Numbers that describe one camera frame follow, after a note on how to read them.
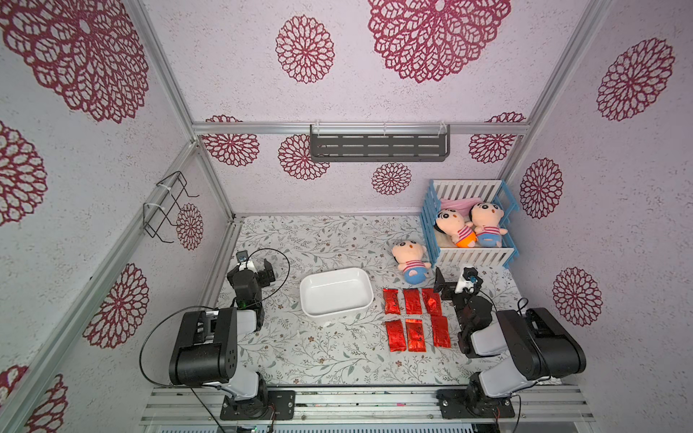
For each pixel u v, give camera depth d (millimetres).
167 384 441
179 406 752
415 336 855
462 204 1091
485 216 997
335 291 973
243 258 777
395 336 856
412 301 939
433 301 925
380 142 924
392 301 919
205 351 449
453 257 997
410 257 983
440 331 861
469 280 733
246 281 703
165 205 780
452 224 1003
